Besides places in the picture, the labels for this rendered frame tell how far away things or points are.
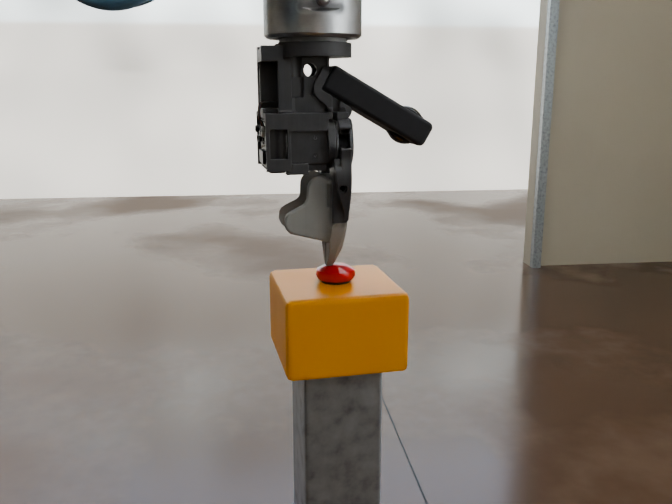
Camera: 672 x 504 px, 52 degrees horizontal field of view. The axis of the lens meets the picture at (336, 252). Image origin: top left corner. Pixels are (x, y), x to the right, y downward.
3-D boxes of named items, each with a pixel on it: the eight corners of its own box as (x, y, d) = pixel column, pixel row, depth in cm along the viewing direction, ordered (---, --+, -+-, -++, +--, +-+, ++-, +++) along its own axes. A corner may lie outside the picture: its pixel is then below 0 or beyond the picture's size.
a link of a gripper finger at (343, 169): (322, 217, 68) (322, 128, 66) (340, 216, 69) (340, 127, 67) (333, 226, 64) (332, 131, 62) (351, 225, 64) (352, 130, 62)
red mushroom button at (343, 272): (359, 287, 69) (359, 268, 68) (320, 290, 68) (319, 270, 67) (349, 276, 72) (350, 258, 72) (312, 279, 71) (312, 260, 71)
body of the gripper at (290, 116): (257, 170, 69) (253, 45, 67) (341, 167, 71) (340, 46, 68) (267, 180, 62) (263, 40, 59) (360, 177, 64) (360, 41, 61)
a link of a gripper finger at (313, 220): (282, 267, 68) (280, 174, 66) (340, 263, 70) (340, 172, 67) (287, 275, 65) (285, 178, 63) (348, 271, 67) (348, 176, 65)
